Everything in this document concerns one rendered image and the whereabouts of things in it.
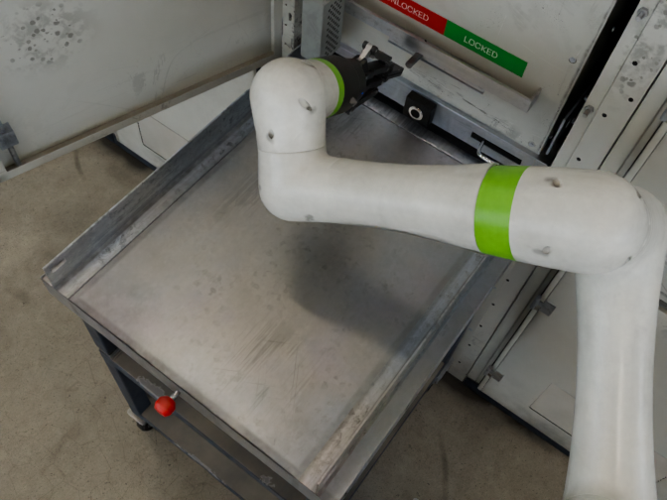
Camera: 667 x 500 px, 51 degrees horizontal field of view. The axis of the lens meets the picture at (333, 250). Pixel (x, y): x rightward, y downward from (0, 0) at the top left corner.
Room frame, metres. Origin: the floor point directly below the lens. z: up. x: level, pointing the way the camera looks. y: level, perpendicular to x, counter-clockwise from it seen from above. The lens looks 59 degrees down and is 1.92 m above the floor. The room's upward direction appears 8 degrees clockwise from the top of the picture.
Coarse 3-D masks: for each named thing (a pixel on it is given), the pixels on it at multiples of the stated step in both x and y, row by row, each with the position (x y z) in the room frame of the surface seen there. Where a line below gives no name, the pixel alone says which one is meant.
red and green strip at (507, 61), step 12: (384, 0) 1.06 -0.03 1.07; (396, 0) 1.05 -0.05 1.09; (408, 0) 1.04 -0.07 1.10; (408, 12) 1.04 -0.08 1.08; (420, 12) 1.02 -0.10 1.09; (432, 12) 1.01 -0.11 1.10; (432, 24) 1.01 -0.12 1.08; (444, 24) 1.00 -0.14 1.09; (456, 24) 0.99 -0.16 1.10; (456, 36) 0.99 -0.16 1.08; (468, 36) 0.97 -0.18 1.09; (468, 48) 0.97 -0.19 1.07; (480, 48) 0.96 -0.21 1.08; (492, 48) 0.95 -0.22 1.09; (492, 60) 0.95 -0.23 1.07; (504, 60) 0.94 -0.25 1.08; (516, 60) 0.93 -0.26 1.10; (516, 72) 0.92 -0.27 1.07
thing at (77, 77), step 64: (0, 0) 0.81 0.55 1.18; (64, 0) 0.87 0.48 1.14; (128, 0) 0.95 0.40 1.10; (192, 0) 1.02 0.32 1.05; (256, 0) 1.12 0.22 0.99; (0, 64) 0.79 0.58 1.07; (64, 64) 0.85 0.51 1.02; (128, 64) 0.93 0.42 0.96; (192, 64) 1.01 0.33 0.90; (256, 64) 1.08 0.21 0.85; (0, 128) 0.74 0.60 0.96; (64, 128) 0.83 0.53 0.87
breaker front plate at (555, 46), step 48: (432, 0) 1.02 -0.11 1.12; (480, 0) 0.97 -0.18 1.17; (528, 0) 0.94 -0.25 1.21; (576, 0) 0.90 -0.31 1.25; (384, 48) 1.05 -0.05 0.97; (528, 48) 0.92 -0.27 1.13; (576, 48) 0.89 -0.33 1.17; (480, 96) 0.95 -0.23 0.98; (528, 96) 0.91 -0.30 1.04; (528, 144) 0.89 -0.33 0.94
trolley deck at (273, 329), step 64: (384, 128) 0.96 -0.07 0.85; (192, 192) 0.74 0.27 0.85; (256, 192) 0.76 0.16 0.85; (128, 256) 0.59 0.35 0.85; (192, 256) 0.61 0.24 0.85; (256, 256) 0.62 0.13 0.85; (320, 256) 0.64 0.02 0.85; (384, 256) 0.66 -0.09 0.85; (448, 256) 0.68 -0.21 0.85; (128, 320) 0.47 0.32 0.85; (192, 320) 0.48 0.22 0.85; (256, 320) 0.50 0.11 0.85; (320, 320) 0.52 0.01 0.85; (384, 320) 0.53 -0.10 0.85; (448, 320) 0.55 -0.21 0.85; (192, 384) 0.38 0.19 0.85; (256, 384) 0.39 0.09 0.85; (320, 384) 0.40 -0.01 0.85; (256, 448) 0.29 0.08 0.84; (320, 448) 0.30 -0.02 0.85
